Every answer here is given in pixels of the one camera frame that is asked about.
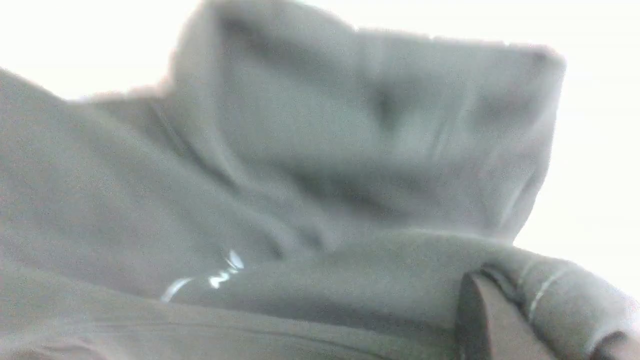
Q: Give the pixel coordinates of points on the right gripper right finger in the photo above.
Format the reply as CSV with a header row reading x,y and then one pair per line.
x,y
618,346

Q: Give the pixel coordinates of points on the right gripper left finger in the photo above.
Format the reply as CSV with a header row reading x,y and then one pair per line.
x,y
490,327

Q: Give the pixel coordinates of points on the dark gray long-sleeve shirt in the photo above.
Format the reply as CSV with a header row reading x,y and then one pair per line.
x,y
300,190

